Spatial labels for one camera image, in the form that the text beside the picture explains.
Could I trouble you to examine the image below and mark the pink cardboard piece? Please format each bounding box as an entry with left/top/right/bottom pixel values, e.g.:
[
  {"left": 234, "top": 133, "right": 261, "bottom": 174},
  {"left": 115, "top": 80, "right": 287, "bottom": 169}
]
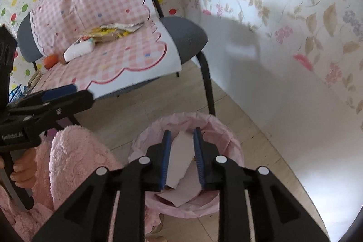
[{"left": 155, "top": 131, "right": 209, "bottom": 207}]

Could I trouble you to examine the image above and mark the grey padded chair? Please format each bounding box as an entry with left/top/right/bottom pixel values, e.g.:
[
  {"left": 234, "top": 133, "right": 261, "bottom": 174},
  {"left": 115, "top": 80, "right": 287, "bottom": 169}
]
[{"left": 17, "top": 0, "right": 216, "bottom": 118}]

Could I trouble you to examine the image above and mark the yellow snack wrapper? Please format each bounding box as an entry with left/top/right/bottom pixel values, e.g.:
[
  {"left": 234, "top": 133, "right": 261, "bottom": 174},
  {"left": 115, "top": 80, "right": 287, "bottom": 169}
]
[{"left": 74, "top": 27, "right": 125, "bottom": 42}]

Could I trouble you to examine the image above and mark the person's left hand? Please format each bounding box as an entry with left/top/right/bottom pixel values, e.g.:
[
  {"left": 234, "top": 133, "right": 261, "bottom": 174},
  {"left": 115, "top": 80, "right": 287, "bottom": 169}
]
[{"left": 0, "top": 150, "right": 38, "bottom": 189}]

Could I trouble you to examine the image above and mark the trash bin with pink bag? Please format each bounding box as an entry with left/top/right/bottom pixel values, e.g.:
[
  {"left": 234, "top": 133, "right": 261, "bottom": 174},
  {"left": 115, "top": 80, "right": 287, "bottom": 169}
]
[{"left": 128, "top": 112, "right": 245, "bottom": 218}]

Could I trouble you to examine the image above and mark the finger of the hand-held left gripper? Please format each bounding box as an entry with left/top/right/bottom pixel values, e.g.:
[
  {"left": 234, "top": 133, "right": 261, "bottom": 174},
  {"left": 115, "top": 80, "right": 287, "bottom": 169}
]
[
  {"left": 24, "top": 85, "right": 78, "bottom": 102},
  {"left": 7, "top": 90, "right": 95, "bottom": 125}
]

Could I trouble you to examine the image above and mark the brown cardboard box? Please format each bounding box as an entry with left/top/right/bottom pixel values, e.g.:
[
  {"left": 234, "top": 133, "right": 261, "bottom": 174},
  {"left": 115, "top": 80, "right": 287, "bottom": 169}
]
[{"left": 28, "top": 72, "right": 44, "bottom": 88}]

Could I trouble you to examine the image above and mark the pink fleece garment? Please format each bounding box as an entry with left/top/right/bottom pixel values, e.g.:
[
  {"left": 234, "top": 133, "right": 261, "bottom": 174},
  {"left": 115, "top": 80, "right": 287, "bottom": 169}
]
[{"left": 0, "top": 126, "right": 162, "bottom": 242}]

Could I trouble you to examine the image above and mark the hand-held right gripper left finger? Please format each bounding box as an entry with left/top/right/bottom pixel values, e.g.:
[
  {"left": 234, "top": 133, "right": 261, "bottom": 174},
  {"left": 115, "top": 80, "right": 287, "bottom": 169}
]
[{"left": 31, "top": 129, "right": 172, "bottom": 242}]

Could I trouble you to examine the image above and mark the small orange ball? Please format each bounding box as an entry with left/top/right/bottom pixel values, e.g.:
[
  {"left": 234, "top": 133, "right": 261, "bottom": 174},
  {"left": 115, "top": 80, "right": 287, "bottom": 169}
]
[{"left": 43, "top": 55, "right": 59, "bottom": 69}]

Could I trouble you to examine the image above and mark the white milk carton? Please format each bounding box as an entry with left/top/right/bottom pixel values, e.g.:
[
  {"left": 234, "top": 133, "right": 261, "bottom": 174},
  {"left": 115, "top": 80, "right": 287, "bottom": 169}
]
[{"left": 63, "top": 40, "right": 95, "bottom": 62}]

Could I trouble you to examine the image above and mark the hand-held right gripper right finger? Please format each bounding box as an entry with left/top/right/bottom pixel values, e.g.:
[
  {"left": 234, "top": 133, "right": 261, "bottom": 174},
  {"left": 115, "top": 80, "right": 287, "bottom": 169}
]
[{"left": 193, "top": 127, "right": 331, "bottom": 242}]

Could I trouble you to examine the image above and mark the blue wire basket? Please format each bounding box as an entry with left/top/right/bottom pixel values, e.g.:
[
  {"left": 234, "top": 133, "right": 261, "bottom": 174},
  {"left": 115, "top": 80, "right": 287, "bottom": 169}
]
[{"left": 8, "top": 84, "right": 32, "bottom": 103}]

